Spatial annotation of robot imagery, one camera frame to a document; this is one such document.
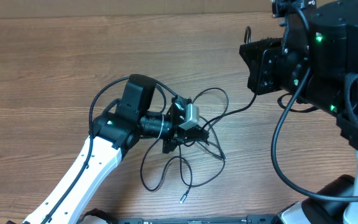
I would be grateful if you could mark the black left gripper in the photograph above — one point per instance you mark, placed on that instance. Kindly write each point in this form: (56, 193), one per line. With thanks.
(174, 137)

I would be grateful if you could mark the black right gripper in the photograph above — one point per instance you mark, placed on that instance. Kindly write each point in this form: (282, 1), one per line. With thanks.
(264, 61)

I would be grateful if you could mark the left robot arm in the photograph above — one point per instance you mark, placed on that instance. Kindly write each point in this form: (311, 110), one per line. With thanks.
(111, 134)

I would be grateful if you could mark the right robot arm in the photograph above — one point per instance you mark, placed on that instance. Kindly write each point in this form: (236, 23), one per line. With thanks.
(315, 62)

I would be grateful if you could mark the cardboard back panel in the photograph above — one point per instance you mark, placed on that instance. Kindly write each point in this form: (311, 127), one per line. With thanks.
(13, 9)

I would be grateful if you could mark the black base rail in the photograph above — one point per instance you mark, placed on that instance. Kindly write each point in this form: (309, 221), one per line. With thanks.
(197, 220)

